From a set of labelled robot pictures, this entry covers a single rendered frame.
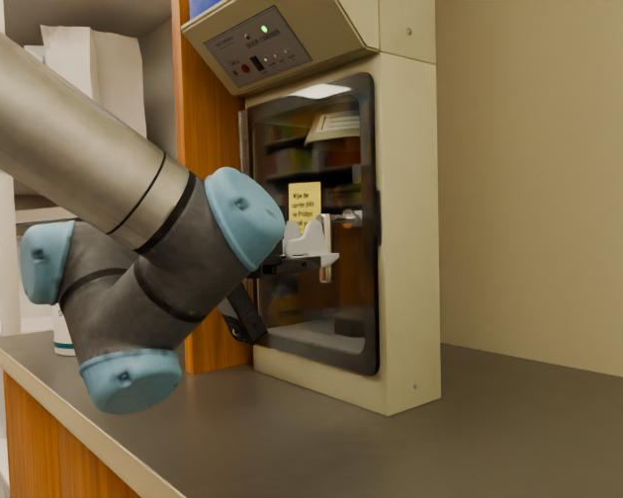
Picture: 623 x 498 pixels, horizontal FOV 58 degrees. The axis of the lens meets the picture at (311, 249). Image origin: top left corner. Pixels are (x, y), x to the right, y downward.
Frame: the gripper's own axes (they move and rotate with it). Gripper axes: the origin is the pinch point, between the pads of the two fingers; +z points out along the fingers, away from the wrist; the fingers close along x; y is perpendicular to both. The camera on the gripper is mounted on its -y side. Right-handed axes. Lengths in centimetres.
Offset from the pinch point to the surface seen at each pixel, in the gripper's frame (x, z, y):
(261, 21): 8.5, -3.0, 32.4
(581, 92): -10, 49, 26
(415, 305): -5.3, 11.5, -6.6
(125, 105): 133, 26, 45
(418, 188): -5.2, 12.5, 9.3
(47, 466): 57, -22, -40
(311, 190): 7.9, 4.3, 9.7
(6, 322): 111, -18, -20
